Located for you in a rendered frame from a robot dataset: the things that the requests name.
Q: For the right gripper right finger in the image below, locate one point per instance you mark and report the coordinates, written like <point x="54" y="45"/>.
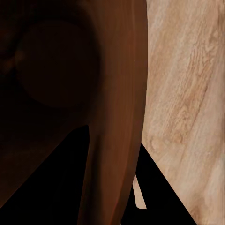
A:
<point x="163" y="205"/>

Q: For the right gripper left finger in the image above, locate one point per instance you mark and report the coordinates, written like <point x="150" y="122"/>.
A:
<point x="52" y="194"/>

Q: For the trash can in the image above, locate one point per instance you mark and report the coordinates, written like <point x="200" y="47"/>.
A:
<point x="65" y="64"/>

